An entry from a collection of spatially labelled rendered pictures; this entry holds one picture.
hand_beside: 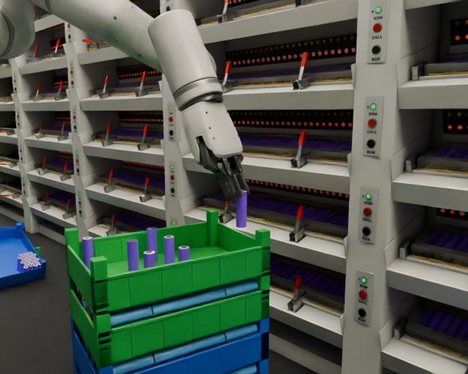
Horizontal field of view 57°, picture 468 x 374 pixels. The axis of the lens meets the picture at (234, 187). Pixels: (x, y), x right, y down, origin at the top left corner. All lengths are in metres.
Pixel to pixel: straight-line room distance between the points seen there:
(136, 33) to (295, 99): 0.42
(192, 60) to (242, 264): 0.35
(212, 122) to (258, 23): 0.50
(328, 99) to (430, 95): 0.23
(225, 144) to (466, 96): 0.45
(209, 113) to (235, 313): 0.34
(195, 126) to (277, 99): 0.43
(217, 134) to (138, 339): 0.34
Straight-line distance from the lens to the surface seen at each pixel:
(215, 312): 0.74
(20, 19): 1.02
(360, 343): 1.09
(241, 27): 1.22
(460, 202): 0.91
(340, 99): 1.01
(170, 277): 0.67
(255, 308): 0.78
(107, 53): 1.78
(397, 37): 0.95
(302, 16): 1.09
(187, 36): 0.77
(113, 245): 0.84
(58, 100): 2.21
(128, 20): 0.84
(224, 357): 0.78
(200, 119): 0.72
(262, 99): 1.14
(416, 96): 0.93
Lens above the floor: 0.68
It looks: 10 degrees down
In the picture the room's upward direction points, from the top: straight up
